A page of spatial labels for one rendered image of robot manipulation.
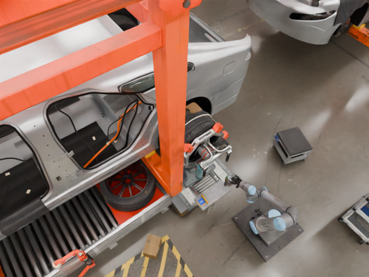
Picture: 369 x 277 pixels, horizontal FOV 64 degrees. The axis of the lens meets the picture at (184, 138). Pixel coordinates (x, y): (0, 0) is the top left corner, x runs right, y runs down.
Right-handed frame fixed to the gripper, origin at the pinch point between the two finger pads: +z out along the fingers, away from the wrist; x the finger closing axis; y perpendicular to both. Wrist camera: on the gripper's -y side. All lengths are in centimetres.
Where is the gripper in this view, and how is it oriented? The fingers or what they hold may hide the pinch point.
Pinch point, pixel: (228, 177)
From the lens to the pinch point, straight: 343.4
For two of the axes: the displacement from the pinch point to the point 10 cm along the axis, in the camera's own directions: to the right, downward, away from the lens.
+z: -6.1, -3.3, 7.2
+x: -7.5, 5.4, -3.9
